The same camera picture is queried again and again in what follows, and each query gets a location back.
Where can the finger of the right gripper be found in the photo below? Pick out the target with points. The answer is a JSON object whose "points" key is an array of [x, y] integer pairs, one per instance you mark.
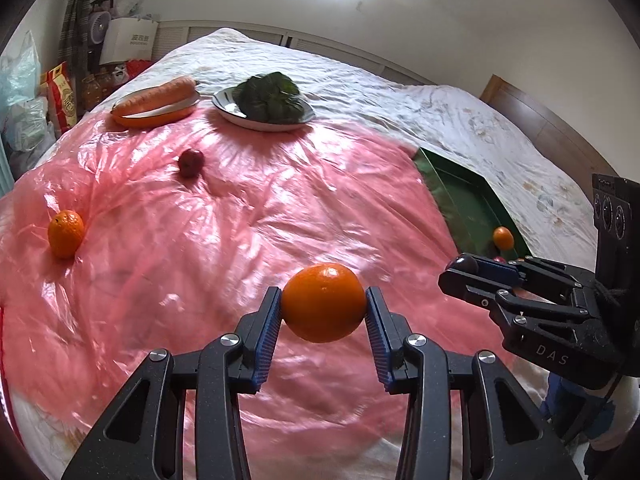
{"points": [[531, 326], [475, 280]]}

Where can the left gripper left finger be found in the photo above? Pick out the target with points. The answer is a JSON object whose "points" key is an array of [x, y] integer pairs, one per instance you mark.
{"points": [[140, 434]]}

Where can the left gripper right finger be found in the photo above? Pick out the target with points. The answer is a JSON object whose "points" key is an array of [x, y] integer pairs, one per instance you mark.
{"points": [[503, 435]]}

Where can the large orange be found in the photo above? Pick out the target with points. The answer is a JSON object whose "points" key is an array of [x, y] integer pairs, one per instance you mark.
{"points": [[323, 303]]}

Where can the small orange in tray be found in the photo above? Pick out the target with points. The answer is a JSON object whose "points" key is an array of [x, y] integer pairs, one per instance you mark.
{"points": [[503, 239]]}

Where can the green tray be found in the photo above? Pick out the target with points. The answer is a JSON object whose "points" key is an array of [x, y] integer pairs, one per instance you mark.
{"points": [[470, 207]]}

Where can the white floral bedsheet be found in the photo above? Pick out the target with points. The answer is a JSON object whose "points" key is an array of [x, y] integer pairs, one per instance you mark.
{"points": [[548, 207]]}

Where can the wooden headboard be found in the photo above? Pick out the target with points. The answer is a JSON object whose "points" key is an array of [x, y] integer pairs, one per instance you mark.
{"points": [[551, 136]]}

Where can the pink plastic sheet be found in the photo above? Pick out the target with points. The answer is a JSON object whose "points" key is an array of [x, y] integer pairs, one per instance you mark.
{"points": [[172, 263]]}

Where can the orange on pink sheet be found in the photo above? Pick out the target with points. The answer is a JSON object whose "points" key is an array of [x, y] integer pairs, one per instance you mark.
{"points": [[66, 231]]}

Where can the red plum on sheet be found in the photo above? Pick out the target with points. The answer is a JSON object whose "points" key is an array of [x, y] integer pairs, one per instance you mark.
{"points": [[190, 163]]}

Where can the green leafy vegetable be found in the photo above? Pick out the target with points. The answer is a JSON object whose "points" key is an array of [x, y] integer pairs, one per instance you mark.
{"points": [[275, 91]]}

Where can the silver plate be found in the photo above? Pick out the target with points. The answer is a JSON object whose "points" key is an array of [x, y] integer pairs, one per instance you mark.
{"points": [[256, 119]]}

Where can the orange plate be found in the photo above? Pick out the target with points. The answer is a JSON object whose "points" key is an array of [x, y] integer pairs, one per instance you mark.
{"points": [[159, 116]]}

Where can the clear plastic bags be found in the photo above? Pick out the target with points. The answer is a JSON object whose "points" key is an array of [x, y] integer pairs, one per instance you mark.
{"points": [[26, 131]]}

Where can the carrot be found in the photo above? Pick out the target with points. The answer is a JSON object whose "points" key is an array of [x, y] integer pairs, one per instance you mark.
{"points": [[172, 92]]}

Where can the yellow red snack bag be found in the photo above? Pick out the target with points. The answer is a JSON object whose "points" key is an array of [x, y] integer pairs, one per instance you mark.
{"points": [[58, 90]]}

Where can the white paper bag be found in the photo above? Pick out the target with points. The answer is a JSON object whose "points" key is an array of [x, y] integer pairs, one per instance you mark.
{"points": [[128, 39]]}

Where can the small grey fan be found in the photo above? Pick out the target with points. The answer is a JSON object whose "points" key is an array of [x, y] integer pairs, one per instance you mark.
{"points": [[97, 26]]}

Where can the hanging plaid scarf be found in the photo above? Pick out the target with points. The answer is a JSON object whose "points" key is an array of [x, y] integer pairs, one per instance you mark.
{"points": [[74, 44]]}

